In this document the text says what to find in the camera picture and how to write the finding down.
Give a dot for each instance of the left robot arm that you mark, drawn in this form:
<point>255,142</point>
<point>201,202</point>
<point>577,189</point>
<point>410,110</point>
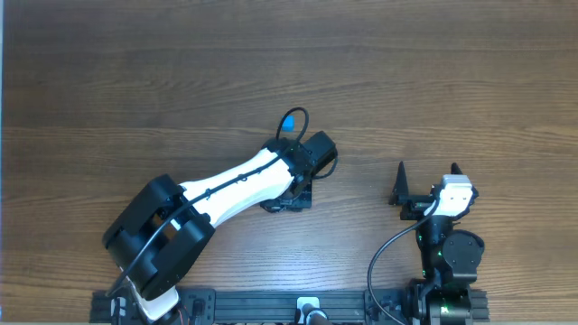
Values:
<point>244,187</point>

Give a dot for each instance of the blue cube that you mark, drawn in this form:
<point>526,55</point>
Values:
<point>288,123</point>

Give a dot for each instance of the mounting rail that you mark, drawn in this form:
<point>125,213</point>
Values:
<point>257,307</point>

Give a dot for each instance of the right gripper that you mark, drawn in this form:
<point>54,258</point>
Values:
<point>413,205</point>

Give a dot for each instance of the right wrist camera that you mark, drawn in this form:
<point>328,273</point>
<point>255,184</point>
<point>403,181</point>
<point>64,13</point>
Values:
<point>454,194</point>

